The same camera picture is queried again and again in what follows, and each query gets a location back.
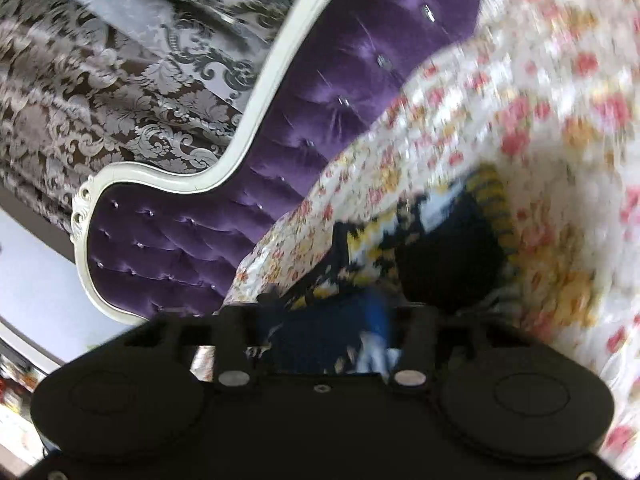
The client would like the brown silver damask curtain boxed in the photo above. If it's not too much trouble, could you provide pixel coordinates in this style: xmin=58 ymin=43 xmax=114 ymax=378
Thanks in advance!
xmin=0 ymin=0 xmax=347 ymax=235

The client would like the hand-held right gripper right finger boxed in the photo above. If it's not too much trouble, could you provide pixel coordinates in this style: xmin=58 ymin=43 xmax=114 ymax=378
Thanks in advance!
xmin=367 ymin=297 xmax=506 ymax=390

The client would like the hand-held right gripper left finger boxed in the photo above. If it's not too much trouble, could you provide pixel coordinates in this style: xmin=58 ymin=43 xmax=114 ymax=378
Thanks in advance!
xmin=122 ymin=296 xmax=371 ymax=388

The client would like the purple tufted sofa white frame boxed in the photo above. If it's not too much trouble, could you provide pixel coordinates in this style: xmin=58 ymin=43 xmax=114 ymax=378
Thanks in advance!
xmin=71 ymin=0 xmax=490 ymax=325

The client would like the yellow navy zigzag knit sweater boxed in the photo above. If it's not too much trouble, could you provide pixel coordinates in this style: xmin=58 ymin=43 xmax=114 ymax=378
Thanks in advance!
xmin=260 ymin=162 xmax=520 ymax=376

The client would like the floral print blanket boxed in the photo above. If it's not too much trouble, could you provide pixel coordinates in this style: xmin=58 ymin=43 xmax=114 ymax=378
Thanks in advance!
xmin=222 ymin=0 xmax=640 ymax=478

